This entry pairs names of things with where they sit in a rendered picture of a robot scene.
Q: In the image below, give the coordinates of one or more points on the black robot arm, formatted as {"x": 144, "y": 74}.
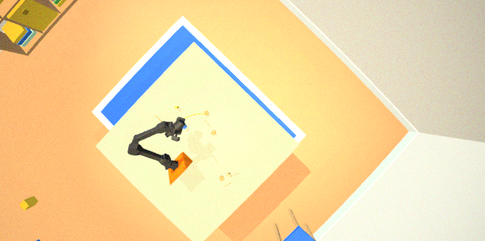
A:
{"x": 170, "y": 128}

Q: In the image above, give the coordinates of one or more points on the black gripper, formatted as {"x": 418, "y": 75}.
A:
{"x": 175, "y": 137}

